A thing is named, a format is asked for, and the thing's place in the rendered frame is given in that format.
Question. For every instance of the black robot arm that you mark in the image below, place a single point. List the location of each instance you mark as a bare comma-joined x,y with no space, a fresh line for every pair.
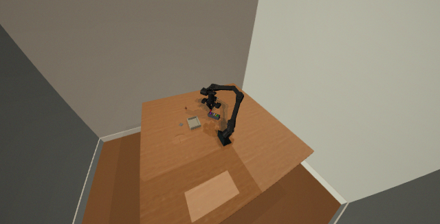
210,91

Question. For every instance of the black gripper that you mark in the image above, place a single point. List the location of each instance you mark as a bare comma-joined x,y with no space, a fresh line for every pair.
210,102

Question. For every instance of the beige shallow tray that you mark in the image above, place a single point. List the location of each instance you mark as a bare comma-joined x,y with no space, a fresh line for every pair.
193,122

